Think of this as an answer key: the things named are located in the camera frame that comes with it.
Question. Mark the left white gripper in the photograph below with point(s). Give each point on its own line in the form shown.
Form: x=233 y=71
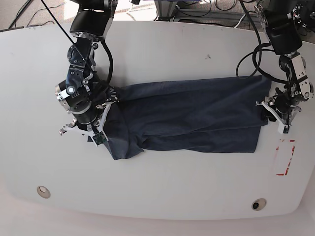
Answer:
x=277 y=109

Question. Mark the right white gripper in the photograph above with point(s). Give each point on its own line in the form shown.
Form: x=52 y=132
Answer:
x=88 y=119

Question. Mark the dark blue t-shirt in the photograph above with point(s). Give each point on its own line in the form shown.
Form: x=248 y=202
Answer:
x=208 y=115

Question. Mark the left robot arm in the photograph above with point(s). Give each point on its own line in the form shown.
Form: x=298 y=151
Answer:
x=278 y=21

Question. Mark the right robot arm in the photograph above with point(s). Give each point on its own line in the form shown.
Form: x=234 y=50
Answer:
x=83 y=94

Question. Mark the red tape rectangle marking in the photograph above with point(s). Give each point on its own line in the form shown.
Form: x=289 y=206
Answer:
x=283 y=156

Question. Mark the left table grommet hole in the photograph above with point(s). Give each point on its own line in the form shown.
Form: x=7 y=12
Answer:
x=43 y=192

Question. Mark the table grommet hole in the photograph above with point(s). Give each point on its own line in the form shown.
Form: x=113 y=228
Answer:
x=259 y=204
x=43 y=192

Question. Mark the right table grommet hole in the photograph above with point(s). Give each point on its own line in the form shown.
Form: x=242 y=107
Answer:
x=259 y=204

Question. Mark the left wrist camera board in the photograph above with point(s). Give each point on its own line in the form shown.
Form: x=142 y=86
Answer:
x=286 y=129

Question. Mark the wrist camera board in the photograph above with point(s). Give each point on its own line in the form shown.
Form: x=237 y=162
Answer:
x=286 y=129
x=99 y=138

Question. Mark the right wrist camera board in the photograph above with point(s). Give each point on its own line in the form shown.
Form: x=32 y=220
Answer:
x=99 y=138

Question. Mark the aluminium frame rail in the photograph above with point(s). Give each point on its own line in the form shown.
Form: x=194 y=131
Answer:
x=215 y=12

